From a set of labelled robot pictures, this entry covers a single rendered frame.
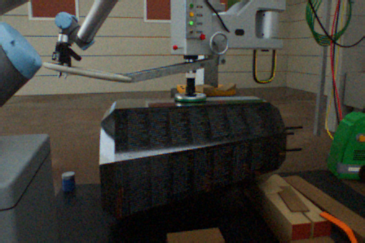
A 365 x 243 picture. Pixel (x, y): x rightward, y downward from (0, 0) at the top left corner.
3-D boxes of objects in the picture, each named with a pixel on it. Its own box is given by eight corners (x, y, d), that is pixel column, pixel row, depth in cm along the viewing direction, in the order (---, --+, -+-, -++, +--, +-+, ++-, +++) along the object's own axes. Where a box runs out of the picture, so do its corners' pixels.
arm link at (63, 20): (78, 23, 152) (81, 26, 164) (62, 7, 150) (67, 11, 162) (65, 35, 152) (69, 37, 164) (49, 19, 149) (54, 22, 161)
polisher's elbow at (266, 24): (248, 38, 217) (248, 12, 214) (261, 39, 229) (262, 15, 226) (269, 37, 203) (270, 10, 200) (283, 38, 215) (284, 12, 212)
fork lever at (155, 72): (212, 63, 209) (211, 56, 207) (228, 64, 192) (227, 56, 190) (122, 81, 179) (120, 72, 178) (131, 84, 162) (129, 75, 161)
